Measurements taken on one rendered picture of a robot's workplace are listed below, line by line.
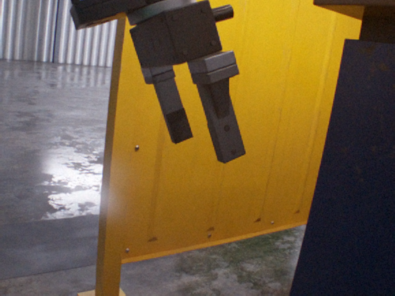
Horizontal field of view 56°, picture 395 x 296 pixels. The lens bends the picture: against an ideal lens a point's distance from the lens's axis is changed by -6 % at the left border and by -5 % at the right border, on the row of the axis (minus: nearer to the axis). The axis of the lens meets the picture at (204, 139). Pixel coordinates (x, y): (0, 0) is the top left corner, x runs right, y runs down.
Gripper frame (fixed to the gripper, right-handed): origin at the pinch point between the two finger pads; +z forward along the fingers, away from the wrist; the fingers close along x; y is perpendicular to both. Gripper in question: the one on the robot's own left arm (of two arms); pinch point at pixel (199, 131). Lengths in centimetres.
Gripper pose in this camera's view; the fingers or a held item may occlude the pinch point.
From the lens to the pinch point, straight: 44.1
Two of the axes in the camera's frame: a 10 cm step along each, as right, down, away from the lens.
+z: 2.8, 9.2, 2.6
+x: -4.1, -1.3, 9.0
